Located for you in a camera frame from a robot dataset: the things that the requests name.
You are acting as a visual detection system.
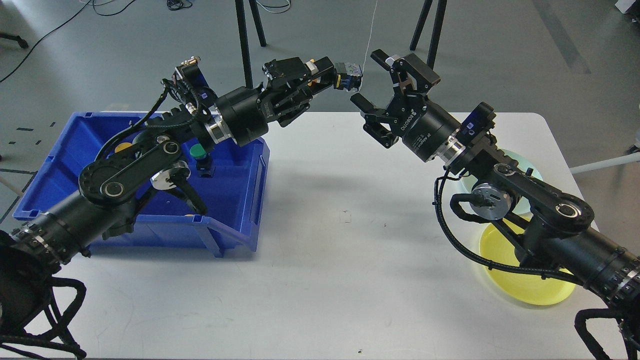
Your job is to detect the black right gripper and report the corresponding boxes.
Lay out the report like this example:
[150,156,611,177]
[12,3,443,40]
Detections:
[350,48,460,162]

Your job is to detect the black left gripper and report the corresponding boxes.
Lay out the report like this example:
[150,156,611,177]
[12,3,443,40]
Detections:
[215,56,337,147]

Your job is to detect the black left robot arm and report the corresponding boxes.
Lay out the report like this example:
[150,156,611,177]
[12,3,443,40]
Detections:
[1,56,363,360]

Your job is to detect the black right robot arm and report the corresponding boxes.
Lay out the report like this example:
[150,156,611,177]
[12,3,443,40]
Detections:
[350,49,639,360]

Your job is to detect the green button back right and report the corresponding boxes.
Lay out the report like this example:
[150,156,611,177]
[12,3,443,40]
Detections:
[189,143,215,178]

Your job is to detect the pale green plate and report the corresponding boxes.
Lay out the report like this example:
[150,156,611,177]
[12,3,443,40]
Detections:
[460,148,544,217]

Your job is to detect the yellow plate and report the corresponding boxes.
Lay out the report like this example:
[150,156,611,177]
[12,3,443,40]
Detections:
[478,224,576,306]

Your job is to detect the black tripod left legs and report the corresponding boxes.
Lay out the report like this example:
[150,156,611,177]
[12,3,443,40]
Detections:
[234,0,267,89]

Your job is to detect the black tripod legs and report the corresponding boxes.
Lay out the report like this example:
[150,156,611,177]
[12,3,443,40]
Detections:
[234,0,267,89]
[410,0,449,71]

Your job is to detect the black tripod right legs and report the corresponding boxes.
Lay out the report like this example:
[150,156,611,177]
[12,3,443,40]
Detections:
[410,0,449,71]

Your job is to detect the blue plastic bin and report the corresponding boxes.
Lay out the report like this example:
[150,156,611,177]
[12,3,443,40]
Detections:
[13,112,270,258]

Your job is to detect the white cable with plug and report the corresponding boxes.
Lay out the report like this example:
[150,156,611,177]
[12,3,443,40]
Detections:
[356,0,380,96]

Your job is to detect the black floor cable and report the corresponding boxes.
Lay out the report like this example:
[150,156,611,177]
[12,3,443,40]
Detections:
[0,0,138,85]

